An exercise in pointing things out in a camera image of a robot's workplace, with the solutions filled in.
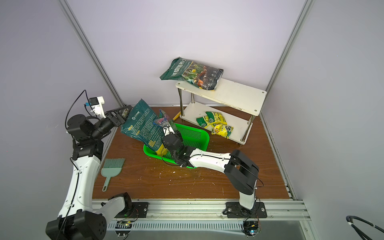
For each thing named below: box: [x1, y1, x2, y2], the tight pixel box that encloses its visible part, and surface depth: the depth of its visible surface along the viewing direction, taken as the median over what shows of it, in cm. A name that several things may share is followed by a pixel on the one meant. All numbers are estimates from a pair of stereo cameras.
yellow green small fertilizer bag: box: [196, 111, 227, 129], surface depth 100 cm
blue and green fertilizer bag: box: [153, 109, 170, 127], surface depth 81 cm
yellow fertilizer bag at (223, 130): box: [211, 124, 234, 140], surface depth 94 cm
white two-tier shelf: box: [176, 78, 267, 146], surface depth 85 cm
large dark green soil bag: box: [121, 98, 168, 156], surface depth 85 cm
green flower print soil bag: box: [159, 57, 224, 91], surface depth 79 cm
